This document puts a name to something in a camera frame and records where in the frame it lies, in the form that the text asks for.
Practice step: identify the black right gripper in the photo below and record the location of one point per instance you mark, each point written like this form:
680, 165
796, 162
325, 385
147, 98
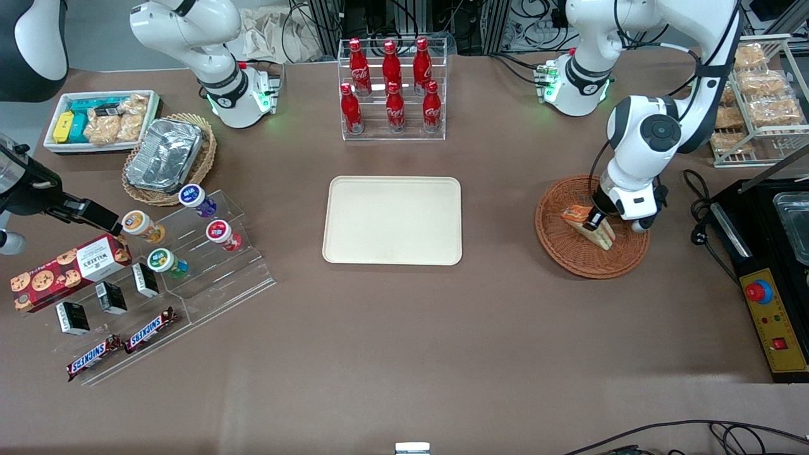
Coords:
36, 191

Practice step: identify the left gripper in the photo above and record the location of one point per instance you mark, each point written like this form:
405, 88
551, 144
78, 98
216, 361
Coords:
598, 207

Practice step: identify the triangular sandwich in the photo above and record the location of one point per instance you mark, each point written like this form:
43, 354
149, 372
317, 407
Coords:
605, 239

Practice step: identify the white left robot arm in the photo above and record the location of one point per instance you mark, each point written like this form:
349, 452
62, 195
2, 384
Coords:
651, 133

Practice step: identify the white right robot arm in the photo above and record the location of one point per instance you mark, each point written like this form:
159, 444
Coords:
189, 31

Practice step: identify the brown wicker basket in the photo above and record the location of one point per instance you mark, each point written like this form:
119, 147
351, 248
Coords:
569, 253

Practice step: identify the aluminium foil tray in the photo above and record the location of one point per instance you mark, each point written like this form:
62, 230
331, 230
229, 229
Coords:
164, 155

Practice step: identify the light wicker basket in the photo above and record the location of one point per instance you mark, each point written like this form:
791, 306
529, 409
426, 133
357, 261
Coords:
205, 158

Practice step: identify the cream plastic tray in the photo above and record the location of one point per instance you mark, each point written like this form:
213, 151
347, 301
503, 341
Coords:
392, 221

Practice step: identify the left wrist white cylinder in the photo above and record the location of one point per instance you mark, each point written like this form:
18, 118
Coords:
643, 224

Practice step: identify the wrist white cylinder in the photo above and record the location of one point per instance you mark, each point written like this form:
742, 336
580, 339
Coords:
643, 224
11, 243

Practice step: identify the orange yogurt bottle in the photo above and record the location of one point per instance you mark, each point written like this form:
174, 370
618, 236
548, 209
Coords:
138, 223

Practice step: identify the red tartan cookie box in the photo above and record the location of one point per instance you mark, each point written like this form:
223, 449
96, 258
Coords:
63, 275

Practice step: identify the white plastic bin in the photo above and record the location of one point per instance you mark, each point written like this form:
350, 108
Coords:
57, 147

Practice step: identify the right wrist white cylinder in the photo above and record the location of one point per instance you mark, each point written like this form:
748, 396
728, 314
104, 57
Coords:
11, 243

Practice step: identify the clear bag of crackers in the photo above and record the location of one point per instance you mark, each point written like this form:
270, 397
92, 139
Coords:
129, 127
101, 129
134, 104

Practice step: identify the yellow snack box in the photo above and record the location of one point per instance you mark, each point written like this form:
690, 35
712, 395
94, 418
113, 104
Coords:
63, 126

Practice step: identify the small black box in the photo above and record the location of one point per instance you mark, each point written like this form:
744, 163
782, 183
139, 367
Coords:
145, 280
111, 298
72, 318

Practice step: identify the green yogurt bottle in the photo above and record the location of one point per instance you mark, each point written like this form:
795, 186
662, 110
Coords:
161, 260

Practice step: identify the teal snack box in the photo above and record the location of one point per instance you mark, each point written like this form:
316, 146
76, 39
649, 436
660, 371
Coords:
85, 104

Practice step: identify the purple yogurt bottle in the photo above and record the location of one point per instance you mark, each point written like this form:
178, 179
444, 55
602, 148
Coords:
193, 196

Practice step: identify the Snickers bar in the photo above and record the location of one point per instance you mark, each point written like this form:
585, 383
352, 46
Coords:
150, 330
93, 358

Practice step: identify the red yogurt bottle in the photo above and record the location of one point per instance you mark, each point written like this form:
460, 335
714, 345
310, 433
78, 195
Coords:
219, 231

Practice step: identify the clear acrylic stepped display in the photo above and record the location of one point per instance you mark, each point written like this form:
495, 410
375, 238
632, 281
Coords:
221, 284

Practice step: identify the black machine with yellow panel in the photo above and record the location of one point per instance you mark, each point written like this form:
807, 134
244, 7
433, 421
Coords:
758, 253

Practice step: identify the packaged bread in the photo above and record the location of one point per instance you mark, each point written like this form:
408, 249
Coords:
730, 117
765, 82
751, 55
729, 95

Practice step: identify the red emergency stop button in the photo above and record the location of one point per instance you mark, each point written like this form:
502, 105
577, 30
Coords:
757, 292

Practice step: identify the red cola bottle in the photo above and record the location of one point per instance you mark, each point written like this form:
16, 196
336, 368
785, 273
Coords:
395, 110
359, 69
351, 110
431, 107
392, 68
422, 66

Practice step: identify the steel pan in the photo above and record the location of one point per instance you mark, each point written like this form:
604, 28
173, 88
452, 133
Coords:
796, 224

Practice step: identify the clear acrylic bottle rack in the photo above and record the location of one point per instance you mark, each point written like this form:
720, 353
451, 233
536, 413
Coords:
407, 136

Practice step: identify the crumpled paper bag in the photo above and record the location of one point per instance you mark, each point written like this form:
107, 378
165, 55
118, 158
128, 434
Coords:
265, 35

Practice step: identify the white metal mount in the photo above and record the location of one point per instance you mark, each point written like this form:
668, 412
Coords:
412, 448

